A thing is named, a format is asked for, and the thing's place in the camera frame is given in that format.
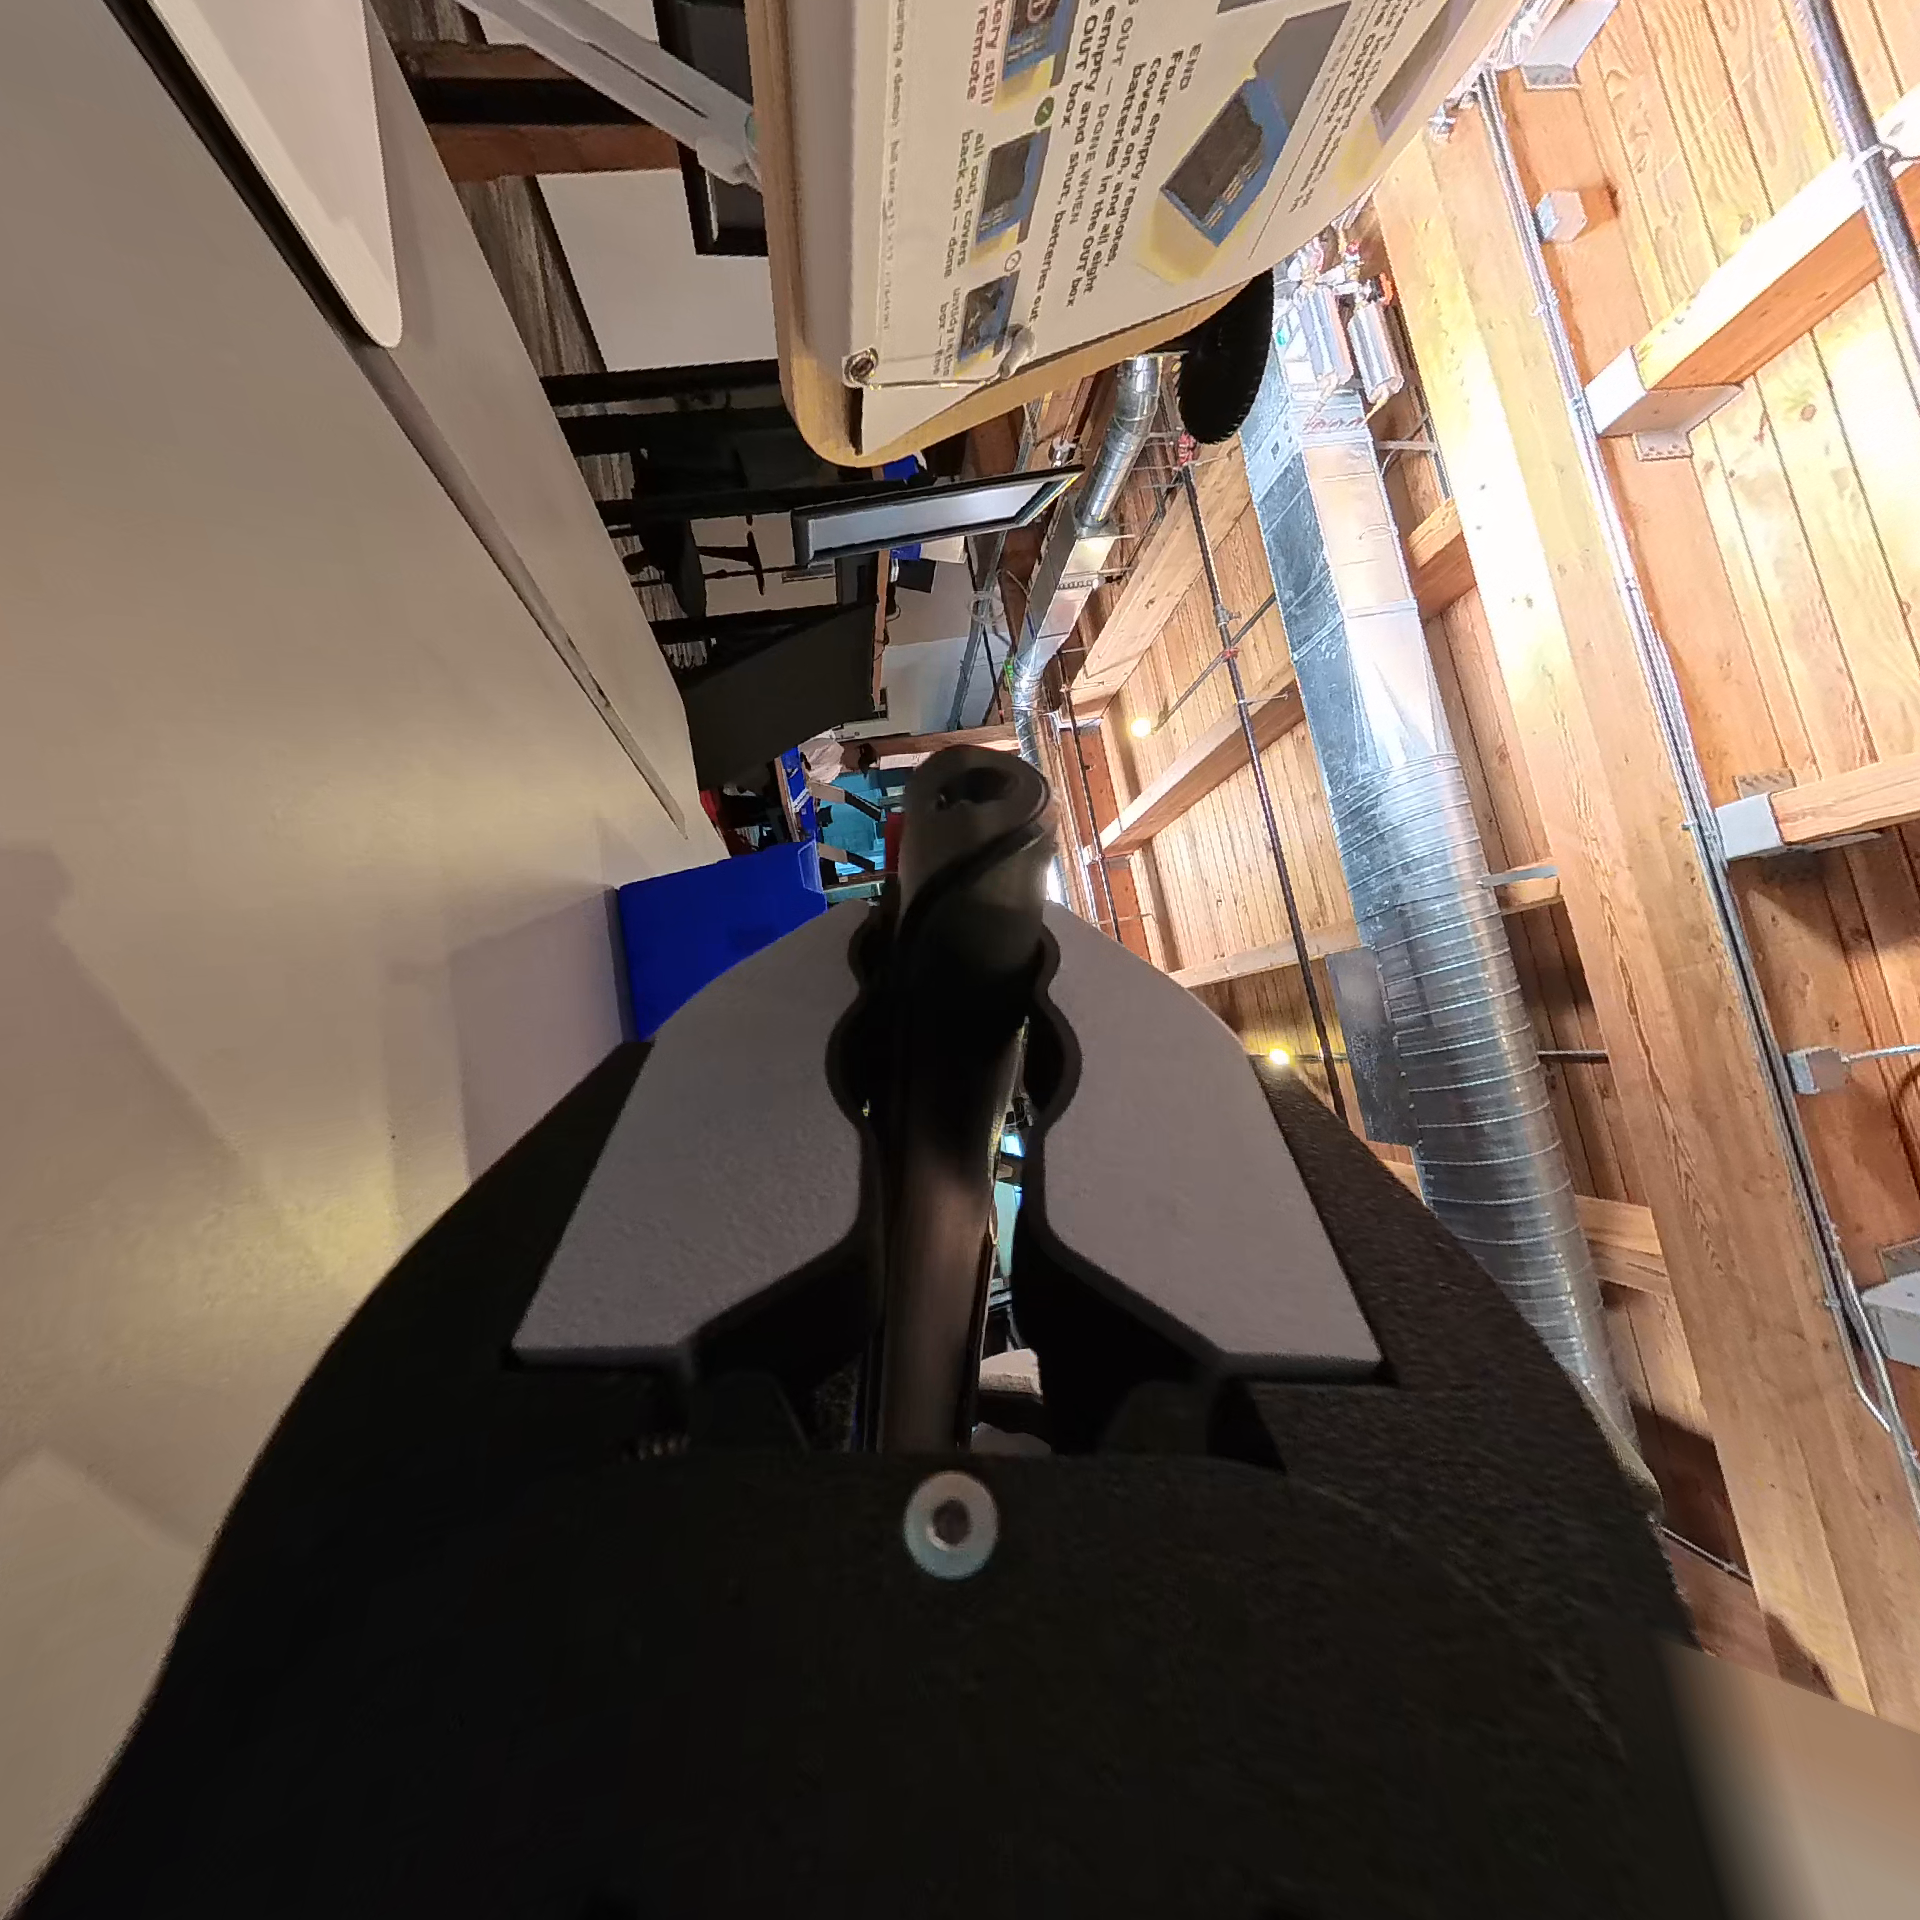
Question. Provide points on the large silver air duct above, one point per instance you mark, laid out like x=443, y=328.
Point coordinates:
x=1426, y=841

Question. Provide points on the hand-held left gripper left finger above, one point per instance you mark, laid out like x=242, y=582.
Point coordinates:
x=706, y=1200

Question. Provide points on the ceiling spotlight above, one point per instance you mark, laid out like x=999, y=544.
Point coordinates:
x=1297, y=1057

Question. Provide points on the black framed display on stand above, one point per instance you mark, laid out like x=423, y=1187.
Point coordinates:
x=930, y=517

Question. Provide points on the black office chair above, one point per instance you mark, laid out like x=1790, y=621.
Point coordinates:
x=781, y=707

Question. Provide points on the slim silver air duct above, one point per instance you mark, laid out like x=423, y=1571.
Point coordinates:
x=1075, y=540

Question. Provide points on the black remote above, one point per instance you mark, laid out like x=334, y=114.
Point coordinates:
x=955, y=990

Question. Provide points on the instruction sheet on stand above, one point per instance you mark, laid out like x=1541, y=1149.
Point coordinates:
x=806, y=241

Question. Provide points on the blue plastic bin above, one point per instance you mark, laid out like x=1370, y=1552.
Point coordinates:
x=720, y=938

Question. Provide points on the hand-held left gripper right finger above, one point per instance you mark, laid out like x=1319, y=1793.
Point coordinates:
x=1200, y=1200

